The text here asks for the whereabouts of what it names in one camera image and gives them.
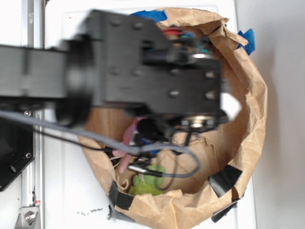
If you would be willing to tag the pink plush bunny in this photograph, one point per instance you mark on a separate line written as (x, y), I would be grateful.
(124, 156)

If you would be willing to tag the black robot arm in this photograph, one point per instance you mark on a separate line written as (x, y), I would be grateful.
(61, 78)

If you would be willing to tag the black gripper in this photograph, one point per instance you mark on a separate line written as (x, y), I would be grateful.
(141, 71)

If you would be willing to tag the metal corner bracket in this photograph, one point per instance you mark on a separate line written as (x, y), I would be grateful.
(28, 218)

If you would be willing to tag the aluminium extrusion rail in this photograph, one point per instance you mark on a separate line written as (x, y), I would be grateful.
(32, 178)

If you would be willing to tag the brown paper bag bin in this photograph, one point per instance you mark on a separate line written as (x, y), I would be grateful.
(228, 155)

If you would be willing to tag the green plush frog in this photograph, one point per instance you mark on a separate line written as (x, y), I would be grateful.
(144, 182)

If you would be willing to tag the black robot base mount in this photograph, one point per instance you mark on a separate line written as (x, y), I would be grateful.
(16, 150)

